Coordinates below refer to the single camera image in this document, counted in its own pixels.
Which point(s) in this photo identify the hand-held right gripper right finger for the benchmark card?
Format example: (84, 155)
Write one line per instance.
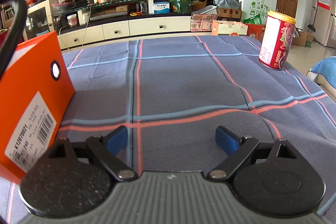
(225, 140)

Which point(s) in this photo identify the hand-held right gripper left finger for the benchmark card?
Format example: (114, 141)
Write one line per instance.
(116, 141)

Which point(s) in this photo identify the orange cardboard box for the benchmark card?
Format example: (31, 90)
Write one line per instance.
(34, 77)

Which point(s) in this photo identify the blue plaid tablecloth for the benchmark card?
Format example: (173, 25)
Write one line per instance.
(183, 82)

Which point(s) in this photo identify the red can yellow lid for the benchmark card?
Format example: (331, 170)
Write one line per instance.
(277, 43)

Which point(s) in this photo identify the orange white gift bag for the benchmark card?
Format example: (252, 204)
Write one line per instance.
(228, 27)

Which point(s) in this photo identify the red gift bag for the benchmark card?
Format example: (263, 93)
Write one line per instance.
(254, 29)

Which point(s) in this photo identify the white TV cabinet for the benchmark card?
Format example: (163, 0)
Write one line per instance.
(157, 27)

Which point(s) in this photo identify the blue sofa cover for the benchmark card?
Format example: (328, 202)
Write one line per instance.
(324, 69)

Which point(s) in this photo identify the clear plastic bin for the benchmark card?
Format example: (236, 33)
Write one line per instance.
(204, 19)

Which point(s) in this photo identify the open cardboard floor box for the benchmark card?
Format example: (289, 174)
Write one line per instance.
(302, 39)

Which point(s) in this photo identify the printed cardboard fruit box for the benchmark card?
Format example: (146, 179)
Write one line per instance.
(229, 12)

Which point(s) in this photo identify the blue white small box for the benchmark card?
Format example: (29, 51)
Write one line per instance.
(160, 7)

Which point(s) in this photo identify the green foil bag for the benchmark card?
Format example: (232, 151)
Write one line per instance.
(181, 2)

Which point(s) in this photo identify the pink plastic basket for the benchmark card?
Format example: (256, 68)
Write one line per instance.
(61, 7)

